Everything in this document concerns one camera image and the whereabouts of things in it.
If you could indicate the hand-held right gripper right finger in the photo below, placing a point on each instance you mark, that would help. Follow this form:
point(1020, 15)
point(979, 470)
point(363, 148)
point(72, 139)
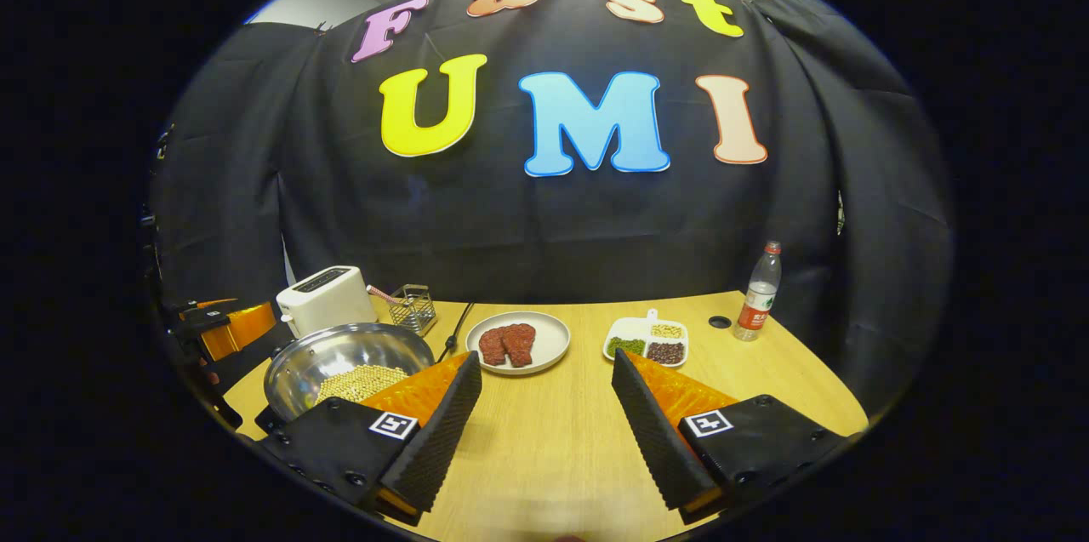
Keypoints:
point(651, 440)

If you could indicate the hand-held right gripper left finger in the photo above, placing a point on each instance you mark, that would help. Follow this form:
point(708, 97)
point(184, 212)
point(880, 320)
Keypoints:
point(442, 440)

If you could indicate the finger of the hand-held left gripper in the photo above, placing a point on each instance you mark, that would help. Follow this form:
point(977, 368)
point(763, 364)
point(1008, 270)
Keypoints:
point(204, 304)
point(242, 329)

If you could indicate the pile of soybeans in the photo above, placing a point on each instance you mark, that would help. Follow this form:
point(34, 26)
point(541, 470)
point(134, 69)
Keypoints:
point(357, 380)

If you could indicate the heap of dark red beans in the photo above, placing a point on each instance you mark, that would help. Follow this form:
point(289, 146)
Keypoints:
point(665, 353)

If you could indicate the white toaster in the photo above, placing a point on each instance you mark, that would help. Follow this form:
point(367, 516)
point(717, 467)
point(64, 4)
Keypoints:
point(327, 299)

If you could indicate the heap of green beans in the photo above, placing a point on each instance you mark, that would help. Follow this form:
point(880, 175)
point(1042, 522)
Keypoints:
point(626, 347)

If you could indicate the red meat slice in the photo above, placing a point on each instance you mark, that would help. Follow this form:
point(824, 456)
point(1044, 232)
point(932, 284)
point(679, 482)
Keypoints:
point(492, 346)
point(521, 345)

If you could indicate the small heap of yellow beans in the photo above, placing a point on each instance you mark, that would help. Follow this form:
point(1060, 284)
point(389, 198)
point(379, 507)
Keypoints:
point(667, 331)

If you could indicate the white divided tray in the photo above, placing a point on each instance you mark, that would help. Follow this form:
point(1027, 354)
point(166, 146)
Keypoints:
point(652, 314)

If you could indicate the round white plate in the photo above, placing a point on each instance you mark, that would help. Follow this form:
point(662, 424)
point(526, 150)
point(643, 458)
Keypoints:
point(549, 342)

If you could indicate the pink striped straw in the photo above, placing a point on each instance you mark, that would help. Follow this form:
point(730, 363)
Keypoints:
point(383, 295)

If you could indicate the clear water bottle red label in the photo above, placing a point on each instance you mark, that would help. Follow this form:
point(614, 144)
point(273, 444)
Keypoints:
point(757, 308)

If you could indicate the black backdrop cloth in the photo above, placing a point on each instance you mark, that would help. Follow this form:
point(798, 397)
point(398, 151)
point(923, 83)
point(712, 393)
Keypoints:
point(553, 227)

